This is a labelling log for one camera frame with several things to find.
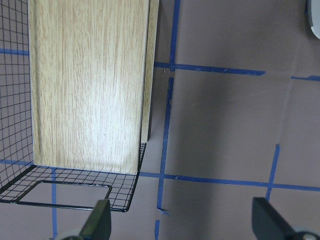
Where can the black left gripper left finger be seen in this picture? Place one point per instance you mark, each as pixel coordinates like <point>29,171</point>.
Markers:
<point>98,226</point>

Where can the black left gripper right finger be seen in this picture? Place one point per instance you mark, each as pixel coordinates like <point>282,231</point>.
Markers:
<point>268,224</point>

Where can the wooden shelf with wire basket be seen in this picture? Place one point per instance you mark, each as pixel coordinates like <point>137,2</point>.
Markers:
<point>75,97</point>

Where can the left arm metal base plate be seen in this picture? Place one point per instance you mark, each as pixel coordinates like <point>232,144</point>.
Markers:
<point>313,14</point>

